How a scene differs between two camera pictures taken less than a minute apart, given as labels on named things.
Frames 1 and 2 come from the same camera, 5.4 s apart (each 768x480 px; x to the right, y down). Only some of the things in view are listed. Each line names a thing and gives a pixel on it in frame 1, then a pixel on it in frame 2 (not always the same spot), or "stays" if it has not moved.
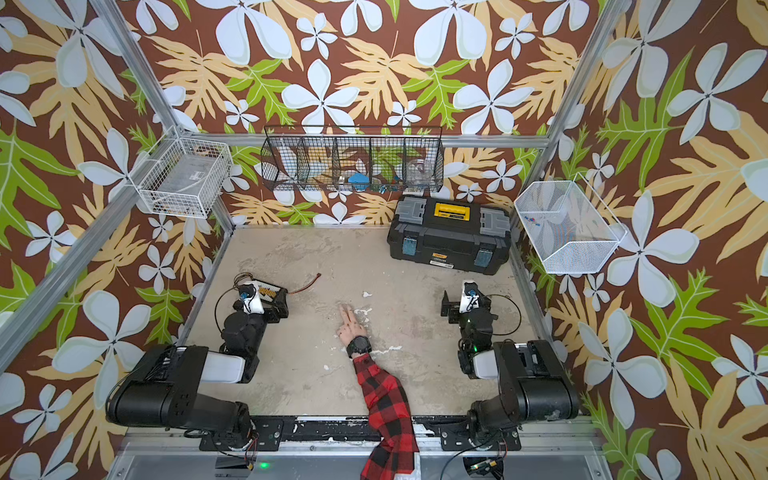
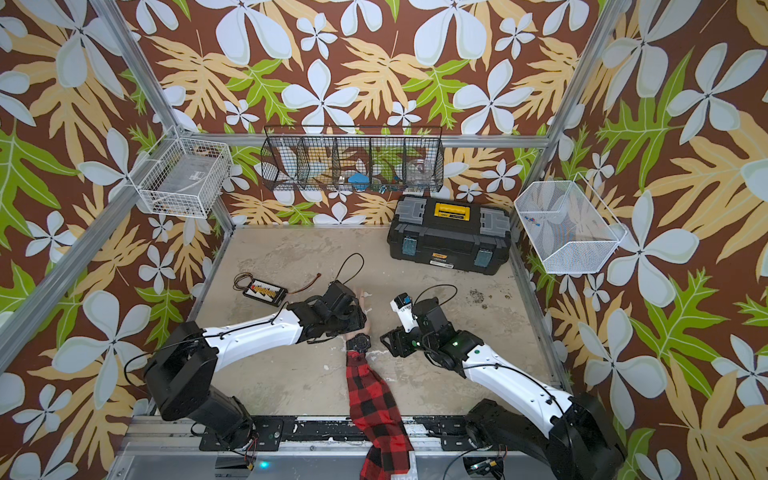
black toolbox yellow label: x=455 y=233 stays
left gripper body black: x=272 y=317 to x=351 y=320
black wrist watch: x=360 y=344 stays
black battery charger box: x=272 y=297 stays
